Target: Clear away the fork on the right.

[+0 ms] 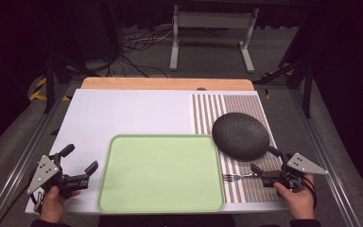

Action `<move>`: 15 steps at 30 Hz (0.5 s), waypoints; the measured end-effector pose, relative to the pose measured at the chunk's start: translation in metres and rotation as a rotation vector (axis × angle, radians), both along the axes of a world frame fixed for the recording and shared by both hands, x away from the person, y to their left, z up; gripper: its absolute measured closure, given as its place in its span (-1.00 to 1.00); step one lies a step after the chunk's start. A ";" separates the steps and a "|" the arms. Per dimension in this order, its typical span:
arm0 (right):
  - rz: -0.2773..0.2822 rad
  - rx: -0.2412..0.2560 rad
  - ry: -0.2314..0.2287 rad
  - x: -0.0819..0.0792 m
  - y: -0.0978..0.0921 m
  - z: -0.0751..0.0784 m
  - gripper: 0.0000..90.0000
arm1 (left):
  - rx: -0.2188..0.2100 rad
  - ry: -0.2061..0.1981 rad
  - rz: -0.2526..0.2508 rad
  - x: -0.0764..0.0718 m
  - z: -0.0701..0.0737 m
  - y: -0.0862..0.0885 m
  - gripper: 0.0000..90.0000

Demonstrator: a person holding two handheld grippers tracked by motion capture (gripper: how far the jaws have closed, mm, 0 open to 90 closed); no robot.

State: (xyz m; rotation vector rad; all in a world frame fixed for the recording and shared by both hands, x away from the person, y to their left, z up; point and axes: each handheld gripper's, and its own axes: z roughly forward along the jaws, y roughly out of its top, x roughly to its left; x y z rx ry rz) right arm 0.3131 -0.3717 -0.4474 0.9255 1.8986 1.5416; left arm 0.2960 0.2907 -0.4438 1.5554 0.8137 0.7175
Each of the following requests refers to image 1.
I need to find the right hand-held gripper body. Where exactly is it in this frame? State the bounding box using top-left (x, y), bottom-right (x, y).
top-left (259, 151), bottom-right (330, 194)

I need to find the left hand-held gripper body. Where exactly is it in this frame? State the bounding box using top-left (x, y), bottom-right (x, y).
top-left (26, 152), bottom-right (91, 199)

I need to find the silver fork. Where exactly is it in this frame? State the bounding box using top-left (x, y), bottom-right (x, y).
top-left (221, 172), bottom-right (262, 183)

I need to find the person's right hand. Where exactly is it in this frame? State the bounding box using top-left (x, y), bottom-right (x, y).
top-left (272, 173), bottom-right (317, 221)

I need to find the person's left hand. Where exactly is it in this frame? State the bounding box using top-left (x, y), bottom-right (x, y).
top-left (39, 184), bottom-right (81, 225)

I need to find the dark grey oval textured plate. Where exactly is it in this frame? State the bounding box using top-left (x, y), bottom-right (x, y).
top-left (211, 112), bottom-right (271, 163)

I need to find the yellow black hazard tape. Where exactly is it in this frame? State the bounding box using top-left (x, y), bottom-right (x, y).
top-left (27, 77), bottom-right (72, 103)

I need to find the light green tray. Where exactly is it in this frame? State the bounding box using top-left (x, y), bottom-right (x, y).
top-left (96, 133), bottom-right (227, 215)

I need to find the white board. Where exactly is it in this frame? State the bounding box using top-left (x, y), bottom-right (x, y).
top-left (25, 88), bottom-right (290, 216)

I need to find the striped brown white placemat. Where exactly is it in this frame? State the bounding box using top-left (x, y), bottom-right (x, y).
top-left (191, 93), bottom-right (286, 204)

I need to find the black metal stand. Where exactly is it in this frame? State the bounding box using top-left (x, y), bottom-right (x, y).
top-left (252, 12), bottom-right (317, 119)
top-left (41, 0), bottom-right (122, 115)

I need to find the wooden table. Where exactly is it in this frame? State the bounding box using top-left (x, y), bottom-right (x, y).
top-left (80, 77), bottom-right (255, 92)

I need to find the white metal stand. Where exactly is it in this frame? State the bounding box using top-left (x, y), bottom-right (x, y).
top-left (168, 4), bottom-right (260, 75)

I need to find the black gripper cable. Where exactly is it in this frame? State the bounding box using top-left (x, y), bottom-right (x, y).
top-left (29, 190), bottom-right (45, 214)
top-left (302, 174), bottom-right (319, 211)

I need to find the aluminium rail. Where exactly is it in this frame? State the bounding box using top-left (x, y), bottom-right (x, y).
top-left (0, 82), bottom-right (74, 227)
top-left (287, 84), bottom-right (363, 227)

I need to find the bundle of floor cables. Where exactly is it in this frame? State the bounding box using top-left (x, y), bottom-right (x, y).
top-left (105, 25), bottom-right (175, 79)

